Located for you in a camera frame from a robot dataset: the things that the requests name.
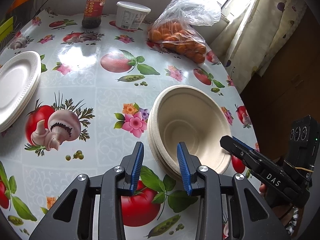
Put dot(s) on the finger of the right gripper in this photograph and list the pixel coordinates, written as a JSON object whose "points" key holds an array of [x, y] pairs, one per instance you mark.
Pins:
{"points": [[226, 142], [239, 146]]}

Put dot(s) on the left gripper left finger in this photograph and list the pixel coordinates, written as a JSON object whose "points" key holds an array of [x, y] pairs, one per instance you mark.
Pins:
{"points": [[71, 217]]}

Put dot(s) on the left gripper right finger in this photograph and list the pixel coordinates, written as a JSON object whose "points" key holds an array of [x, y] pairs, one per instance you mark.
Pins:
{"points": [[249, 216]]}

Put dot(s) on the small beige paper bowl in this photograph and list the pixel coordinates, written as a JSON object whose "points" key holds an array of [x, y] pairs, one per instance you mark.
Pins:
{"points": [[191, 116]]}

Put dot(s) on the small white foam plate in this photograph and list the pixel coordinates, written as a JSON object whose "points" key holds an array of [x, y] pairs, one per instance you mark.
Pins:
{"points": [[18, 75]]}

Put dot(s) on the medium beige paper bowl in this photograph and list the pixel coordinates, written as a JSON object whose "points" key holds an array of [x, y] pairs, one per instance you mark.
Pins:
{"points": [[163, 157]]}

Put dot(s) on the large white foam plate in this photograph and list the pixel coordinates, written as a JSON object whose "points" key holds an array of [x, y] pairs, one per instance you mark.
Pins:
{"points": [[22, 107]]}

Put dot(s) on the right hand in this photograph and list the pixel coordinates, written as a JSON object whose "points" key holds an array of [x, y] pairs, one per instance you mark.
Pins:
{"points": [[265, 192]]}

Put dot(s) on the fruit print tablecloth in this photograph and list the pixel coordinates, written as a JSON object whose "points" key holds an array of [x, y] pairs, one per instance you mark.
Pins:
{"points": [[109, 78]]}

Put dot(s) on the patterned cream curtain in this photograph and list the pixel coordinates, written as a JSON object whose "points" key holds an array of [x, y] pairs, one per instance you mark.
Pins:
{"points": [[249, 42]]}

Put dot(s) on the plastic bag of oranges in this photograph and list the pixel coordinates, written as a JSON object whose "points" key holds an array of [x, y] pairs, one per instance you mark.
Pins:
{"points": [[174, 28]]}

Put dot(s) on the white plastic tub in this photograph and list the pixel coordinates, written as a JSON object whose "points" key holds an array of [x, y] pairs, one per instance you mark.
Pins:
{"points": [[130, 15]]}

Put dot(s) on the lime green box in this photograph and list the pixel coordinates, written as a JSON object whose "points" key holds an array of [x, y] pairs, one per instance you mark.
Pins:
{"points": [[6, 28]]}

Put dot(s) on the chili sauce glass jar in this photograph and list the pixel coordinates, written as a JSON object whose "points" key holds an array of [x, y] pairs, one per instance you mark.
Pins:
{"points": [[92, 14]]}

